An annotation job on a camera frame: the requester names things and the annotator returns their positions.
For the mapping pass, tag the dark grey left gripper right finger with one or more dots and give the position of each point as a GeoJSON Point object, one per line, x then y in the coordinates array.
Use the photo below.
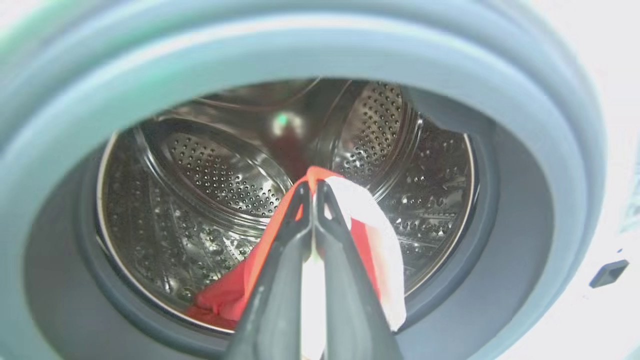
{"type": "Point", "coordinates": [350, 305]}

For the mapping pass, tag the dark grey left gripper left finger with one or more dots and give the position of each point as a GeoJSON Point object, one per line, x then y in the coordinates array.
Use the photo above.
{"type": "Point", "coordinates": [280, 300]}

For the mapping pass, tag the red and white garment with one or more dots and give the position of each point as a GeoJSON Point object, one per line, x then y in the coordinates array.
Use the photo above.
{"type": "Point", "coordinates": [385, 250]}

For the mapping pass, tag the white front-load washing machine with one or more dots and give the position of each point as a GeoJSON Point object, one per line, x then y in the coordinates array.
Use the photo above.
{"type": "Point", "coordinates": [595, 310]}

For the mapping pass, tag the perforated stainless steel drum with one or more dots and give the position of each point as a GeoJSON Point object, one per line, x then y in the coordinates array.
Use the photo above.
{"type": "Point", "coordinates": [200, 200]}

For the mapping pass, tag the grey rubber door gasket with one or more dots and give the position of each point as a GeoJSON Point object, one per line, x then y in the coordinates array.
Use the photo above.
{"type": "Point", "coordinates": [515, 210]}

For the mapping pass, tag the dark door latch slot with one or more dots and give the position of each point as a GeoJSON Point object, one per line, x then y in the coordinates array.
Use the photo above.
{"type": "Point", "coordinates": [608, 273]}

